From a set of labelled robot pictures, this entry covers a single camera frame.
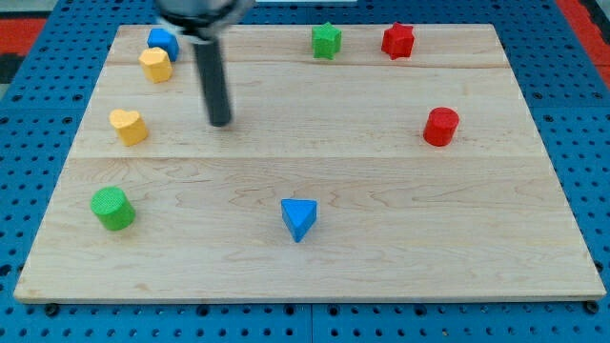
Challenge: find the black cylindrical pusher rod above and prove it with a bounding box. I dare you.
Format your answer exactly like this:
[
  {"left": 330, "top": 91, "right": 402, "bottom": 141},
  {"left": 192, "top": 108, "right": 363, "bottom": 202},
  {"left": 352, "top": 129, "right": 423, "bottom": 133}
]
[{"left": 193, "top": 36, "right": 233, "bottom": 127}]

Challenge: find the blue cube block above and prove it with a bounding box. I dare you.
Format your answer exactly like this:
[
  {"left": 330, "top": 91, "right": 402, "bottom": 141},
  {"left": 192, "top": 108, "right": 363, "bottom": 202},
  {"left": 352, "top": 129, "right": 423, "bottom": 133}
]
[{"left": 147, "top": 28, "right": 180, "bottom": 62}]

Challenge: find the yellow hexagon block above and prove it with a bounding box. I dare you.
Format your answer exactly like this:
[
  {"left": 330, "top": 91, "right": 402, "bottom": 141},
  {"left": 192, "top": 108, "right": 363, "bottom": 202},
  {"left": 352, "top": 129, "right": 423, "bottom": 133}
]
[{"left": 138, "top": 48, "right": 173, "bottom": 83}]

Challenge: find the yellow heart block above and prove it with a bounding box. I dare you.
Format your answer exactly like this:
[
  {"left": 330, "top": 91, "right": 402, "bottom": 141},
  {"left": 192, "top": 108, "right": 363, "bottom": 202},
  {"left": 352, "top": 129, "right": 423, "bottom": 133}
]
[{"left": 109, "top": 109, "right": 149, "bottom": 147}]

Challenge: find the green star block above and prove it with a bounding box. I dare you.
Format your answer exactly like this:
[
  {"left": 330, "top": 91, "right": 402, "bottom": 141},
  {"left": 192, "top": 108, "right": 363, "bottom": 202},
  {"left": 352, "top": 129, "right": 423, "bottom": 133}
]
[{"left": 312, "top": 22, "right": 342, "bottom": 60}]

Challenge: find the green cylinder block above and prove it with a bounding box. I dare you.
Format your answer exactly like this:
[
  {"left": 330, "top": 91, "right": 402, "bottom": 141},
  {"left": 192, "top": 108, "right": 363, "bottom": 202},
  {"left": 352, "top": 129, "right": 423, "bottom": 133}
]
[{"left": 90, "top": 187, "right": 136, "bottom": 232}]

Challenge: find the blue triangle block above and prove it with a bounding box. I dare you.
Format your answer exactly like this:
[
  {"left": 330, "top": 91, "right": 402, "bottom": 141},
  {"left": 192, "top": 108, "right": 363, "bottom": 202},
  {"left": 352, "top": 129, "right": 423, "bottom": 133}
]
[{"left": 280, "top": 198, "right": 317, "bottom": 243}]

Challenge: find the wooden board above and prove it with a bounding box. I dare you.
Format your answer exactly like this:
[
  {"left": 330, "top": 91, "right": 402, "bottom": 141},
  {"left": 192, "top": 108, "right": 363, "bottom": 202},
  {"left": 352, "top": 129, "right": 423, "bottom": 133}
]
[{"left": 14, "top": 24, "right": 606, "bottom": 304}]

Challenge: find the red star block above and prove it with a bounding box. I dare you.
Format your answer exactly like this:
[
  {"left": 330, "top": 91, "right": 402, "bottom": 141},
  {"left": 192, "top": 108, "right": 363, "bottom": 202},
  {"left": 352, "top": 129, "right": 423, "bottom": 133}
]
[{"left": 381, "top": 22, "right": 416, "bottom": 60}]

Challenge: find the red cylinder block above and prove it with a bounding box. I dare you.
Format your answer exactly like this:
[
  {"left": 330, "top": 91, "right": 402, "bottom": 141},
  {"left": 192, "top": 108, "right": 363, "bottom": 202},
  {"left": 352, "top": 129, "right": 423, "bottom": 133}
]
[{"left": 423, "top": 107, "right": 459, "bottom": 147}]

